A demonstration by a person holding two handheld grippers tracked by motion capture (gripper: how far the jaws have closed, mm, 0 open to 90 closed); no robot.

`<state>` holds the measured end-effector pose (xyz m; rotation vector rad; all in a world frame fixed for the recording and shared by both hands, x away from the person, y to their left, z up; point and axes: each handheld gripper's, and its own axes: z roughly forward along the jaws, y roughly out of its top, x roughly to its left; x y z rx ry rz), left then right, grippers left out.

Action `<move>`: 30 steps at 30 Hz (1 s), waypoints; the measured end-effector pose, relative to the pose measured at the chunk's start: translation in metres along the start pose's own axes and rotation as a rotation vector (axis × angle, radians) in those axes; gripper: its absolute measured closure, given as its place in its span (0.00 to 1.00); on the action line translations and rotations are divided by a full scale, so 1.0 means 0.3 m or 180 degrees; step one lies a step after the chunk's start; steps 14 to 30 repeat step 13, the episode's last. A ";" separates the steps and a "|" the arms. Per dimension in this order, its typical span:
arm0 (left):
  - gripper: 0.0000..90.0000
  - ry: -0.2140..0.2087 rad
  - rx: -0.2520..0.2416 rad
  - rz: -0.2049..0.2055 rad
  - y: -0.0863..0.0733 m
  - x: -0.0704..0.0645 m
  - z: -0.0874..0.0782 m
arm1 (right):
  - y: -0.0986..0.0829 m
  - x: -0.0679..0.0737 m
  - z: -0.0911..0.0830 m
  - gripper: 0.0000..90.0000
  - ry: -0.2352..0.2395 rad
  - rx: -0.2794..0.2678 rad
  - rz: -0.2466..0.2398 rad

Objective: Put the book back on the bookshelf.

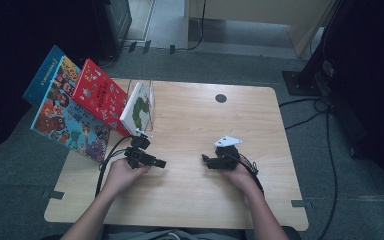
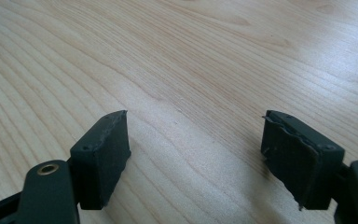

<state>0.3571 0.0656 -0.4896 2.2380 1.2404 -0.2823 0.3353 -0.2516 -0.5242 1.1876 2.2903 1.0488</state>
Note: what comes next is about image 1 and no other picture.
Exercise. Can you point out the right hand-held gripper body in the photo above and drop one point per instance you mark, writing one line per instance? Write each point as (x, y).
(226, 158)

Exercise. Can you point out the cartoon animals picture book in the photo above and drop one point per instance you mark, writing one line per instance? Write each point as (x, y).
(63, 123)

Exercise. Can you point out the person's grey clothing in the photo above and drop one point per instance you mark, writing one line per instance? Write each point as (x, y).
(180, 235)

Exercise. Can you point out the black table edge tape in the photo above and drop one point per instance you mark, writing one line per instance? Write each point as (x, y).
(53, 194)
(300, 203)

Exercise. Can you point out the light wooden cabinet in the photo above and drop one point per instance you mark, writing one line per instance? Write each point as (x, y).
(246, 10)

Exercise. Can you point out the red picture book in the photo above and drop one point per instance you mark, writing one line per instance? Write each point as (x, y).
(96, 93)

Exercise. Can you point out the clear acrylic book rack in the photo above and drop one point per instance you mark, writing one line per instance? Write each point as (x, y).
(151, 90)

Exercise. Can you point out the person's left hand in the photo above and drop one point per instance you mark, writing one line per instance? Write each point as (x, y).
(123, 176)

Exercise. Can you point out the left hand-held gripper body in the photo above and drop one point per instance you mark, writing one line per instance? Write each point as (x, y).
(138, 148)

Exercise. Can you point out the person's right hand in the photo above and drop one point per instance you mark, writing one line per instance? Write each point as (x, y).
(241, 178)

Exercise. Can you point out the white caterpillar picture book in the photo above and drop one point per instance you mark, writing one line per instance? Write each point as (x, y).
(130, 111)

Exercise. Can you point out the black floor tape strip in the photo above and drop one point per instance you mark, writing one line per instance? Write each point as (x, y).
(146, 46)
(132, 46)
(172, 49)

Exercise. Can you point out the black metal stand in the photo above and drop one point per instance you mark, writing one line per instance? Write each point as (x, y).
(300, 83)

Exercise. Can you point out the dark equipment cabinet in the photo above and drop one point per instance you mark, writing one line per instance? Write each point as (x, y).
(113, 26)

